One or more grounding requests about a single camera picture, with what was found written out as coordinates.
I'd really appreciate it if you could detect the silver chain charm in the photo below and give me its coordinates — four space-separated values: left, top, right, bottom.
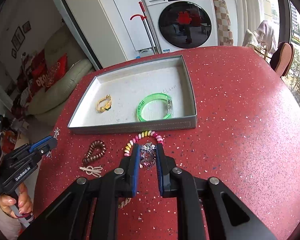
46 127 61 158

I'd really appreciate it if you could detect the beige bow hair clip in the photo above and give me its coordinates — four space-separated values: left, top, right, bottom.
79 165 103 178

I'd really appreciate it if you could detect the yellow beaded hair tie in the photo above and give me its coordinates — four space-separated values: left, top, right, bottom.
95 94 113 113

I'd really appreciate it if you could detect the large picture frame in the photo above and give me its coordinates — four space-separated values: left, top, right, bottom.
11 26 25 51

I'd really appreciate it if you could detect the silver pink rhinestone hair clip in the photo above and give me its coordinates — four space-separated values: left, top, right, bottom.
139 142 157 169

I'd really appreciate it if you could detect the grey shallow tray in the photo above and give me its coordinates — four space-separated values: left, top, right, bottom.
67 55 198 135

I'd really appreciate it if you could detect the brown spiral hair tie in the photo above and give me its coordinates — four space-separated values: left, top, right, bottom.
82 140 107 165

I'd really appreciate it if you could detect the white curtain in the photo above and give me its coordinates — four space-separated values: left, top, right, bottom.
231 0 268 47

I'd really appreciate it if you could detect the beige braided bracelet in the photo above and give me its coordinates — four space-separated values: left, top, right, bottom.
118 197 132 209

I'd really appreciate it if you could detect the person's left hand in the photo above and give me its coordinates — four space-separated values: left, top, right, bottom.
0 187 34 219

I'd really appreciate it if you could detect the white cabinet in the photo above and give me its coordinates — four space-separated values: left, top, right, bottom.
55 0 155 68

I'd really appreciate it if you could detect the cream cushion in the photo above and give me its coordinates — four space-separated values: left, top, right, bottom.
242 29 262 48

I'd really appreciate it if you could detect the green translucent bracelet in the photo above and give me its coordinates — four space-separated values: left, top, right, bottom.
136 93 174 122

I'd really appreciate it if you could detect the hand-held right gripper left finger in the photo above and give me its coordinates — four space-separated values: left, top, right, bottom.
17 144 140 240

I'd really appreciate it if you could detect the dark cloth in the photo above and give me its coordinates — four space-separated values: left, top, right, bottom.
269 42 283 68

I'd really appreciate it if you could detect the orange round chair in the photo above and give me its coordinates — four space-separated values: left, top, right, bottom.
270 42 295 78

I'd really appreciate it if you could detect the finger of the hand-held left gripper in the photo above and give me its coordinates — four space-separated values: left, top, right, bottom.
27 135 54 153
31 139 58 162

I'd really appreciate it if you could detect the multicolour spiral hair tie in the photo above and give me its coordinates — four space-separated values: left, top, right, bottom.
124 130 164 158

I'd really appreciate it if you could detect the pink blanket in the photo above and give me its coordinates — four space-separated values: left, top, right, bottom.
255 19 278 53

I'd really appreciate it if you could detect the red printed cushion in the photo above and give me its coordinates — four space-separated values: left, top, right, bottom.
34 71 58 91

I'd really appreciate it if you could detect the red handled mop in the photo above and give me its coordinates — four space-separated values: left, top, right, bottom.
130 1 157 54

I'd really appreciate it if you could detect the white washing machine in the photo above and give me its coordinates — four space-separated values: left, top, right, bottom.
141 0 219 54

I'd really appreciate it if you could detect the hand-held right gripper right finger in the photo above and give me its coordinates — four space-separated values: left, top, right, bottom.
155 144 278 240

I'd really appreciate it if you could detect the cream sofa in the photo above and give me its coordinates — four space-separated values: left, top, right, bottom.
27 26 94 125

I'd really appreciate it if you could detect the gold wire rack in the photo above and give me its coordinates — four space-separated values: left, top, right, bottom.
255 42 271 60

